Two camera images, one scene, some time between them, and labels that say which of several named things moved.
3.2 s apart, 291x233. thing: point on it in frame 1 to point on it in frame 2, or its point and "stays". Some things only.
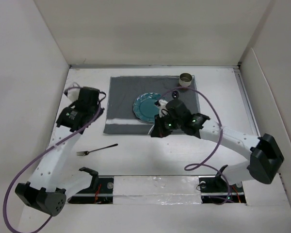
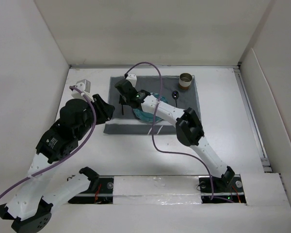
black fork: x=80 y=153 to x=121 y=102
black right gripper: x=158 y=131 to x=133 y=86
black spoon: x=175 y=94 stays
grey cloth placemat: x=120 y=118 stays
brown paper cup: x=185 y=79 stays
